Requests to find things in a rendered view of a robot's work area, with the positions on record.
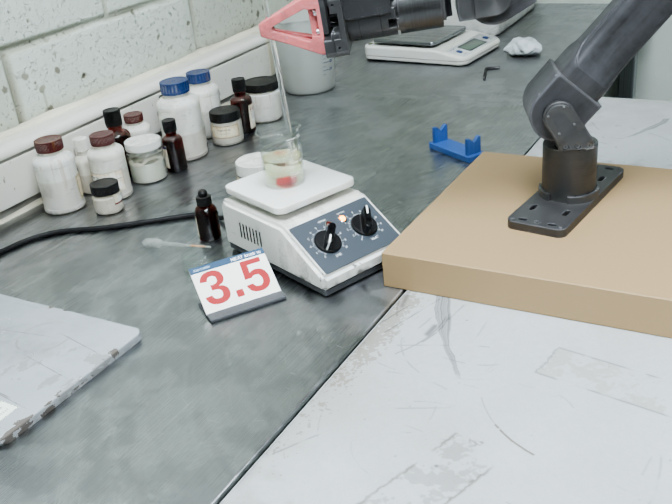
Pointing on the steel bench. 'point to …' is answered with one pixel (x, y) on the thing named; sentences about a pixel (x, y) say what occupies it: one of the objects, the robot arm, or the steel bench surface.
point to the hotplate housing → (277, 252)
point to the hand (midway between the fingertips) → (267, 28)
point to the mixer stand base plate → (50, 358)
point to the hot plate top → (333, 180)
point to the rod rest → (455, 145)
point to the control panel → (352, 246)
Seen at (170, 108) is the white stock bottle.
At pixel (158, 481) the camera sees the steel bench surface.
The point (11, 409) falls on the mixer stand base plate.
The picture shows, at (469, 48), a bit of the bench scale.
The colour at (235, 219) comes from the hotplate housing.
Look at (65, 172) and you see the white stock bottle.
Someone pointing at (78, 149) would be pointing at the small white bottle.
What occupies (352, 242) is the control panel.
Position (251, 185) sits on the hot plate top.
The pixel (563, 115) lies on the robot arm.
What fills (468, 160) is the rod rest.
